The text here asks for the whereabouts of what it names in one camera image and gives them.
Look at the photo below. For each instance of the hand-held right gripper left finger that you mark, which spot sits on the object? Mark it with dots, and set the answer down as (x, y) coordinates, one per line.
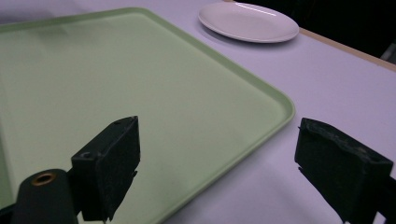
(106, 168)

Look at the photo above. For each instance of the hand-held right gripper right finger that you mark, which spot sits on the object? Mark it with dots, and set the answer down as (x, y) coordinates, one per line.
(339, 168)

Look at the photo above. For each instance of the light green plastic tray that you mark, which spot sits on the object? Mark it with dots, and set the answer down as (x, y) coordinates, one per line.
(140, 87)

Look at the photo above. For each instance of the white oval plate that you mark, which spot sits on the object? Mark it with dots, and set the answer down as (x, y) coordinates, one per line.
(249, 21)

